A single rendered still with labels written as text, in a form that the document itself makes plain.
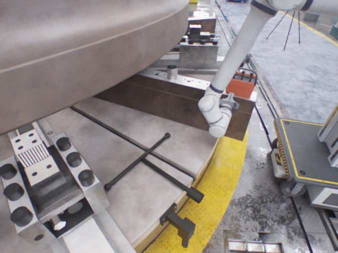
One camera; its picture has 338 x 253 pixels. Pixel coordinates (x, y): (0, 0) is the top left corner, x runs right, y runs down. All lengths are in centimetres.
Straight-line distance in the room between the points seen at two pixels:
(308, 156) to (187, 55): 159
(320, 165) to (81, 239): 158
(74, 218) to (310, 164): 154
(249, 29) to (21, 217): 117
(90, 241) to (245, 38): 114
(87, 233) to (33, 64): 78
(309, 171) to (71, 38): 166
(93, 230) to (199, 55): 203
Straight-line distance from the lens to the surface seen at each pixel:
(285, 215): 178
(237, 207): 167
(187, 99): 157
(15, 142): 105
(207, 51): 245
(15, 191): 102
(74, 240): 110
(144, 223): 121
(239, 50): 101
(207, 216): 158
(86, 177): 92
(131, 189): 132
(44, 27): 111
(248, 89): 142
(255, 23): 99
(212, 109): 101
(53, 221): 104
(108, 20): 126
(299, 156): 174
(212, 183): 173
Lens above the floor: 142
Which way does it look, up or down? 41 degrees down
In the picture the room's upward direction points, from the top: straight up
